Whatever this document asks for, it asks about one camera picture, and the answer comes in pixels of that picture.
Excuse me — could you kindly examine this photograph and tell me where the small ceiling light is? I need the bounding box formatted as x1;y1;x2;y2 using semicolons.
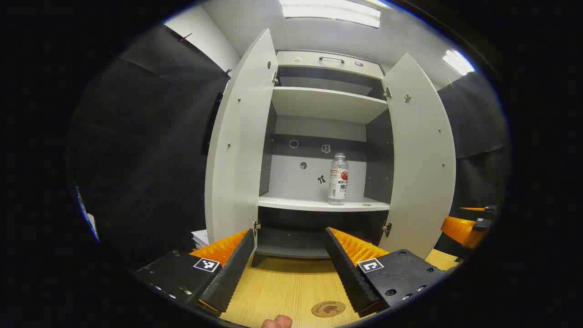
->
443;49;475;76

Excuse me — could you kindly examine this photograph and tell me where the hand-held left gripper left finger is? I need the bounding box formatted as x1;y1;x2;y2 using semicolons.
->
132;228;256;317

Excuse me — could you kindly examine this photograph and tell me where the round brown coaster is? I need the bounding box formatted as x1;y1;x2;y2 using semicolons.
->
311;300;347;318

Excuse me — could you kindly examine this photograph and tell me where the grey cabinet door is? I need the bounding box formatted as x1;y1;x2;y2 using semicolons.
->
204;27;279;256
379;52;457;259

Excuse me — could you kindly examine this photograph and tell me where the black backdrop cloth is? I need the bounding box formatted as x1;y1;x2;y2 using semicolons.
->
68;23;511;269

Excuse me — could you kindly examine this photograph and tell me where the blue edged white panel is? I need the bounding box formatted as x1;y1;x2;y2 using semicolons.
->
74;184;100;243

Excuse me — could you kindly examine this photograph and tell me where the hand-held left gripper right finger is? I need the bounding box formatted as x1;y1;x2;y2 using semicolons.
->
324;226;449;318

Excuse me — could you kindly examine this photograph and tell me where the clear plastic bottle red label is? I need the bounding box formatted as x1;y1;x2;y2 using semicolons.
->
327;153;349;206

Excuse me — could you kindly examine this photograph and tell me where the long ceiling light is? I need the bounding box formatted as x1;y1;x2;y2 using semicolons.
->
280;0;381;29

